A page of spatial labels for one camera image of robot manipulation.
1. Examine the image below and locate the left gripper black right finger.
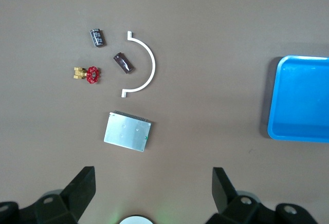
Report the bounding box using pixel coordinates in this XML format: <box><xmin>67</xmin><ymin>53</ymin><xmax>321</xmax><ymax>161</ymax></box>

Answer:
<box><xmin>205</xmin><ymin>166</ymin><xmax>316</xmax><ymax>224</ymax></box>

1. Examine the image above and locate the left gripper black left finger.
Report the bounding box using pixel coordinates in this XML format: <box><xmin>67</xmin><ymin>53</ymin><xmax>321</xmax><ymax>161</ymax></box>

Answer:
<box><xmin>0</xmin><ymin>166</ymin><xmax>97</xmax><ymax>224</ymax></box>

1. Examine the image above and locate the dark brown glossy capacitor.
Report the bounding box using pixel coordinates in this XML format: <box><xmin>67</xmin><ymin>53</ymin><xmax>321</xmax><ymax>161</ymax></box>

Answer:
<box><xmin>113</xmin><ymin>52</ymin><xmax>136</xmax><ymax>75</ymax></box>

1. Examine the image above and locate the black capacitor with white print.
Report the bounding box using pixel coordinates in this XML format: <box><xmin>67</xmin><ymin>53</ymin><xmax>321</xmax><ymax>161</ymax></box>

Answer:
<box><xmin>89</xmin><ymin>28</ymin><xmax>106</xmax><ymax>48</ymax></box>

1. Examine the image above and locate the red handwheel brass valve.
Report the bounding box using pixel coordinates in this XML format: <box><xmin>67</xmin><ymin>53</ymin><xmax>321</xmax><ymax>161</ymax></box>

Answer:
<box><xmin>73</xmin><ymin>65</ymin><xmax>101</xmax><ymax>85</ymax></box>

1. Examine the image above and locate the blue plastic tray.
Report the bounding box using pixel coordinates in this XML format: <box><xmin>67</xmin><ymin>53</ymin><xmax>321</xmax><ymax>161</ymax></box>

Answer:
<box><xmin>267</xmin><ymin>55</ymin><xmax>329</xmax><ymax>143</ymax></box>

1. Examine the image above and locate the brown table mat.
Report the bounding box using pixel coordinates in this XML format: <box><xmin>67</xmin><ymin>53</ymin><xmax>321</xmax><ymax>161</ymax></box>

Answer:
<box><xmin>0</xmin><ymin>0</ymin><xmax>329</xmax><ymax>224</ymax></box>

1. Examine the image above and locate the white curved plastic bracket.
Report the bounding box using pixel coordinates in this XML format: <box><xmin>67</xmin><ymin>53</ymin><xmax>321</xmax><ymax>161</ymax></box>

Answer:
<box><xmin>121</xmin><ymin>30</ymin><xmax>156</xmax><ymax>98</ymax></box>

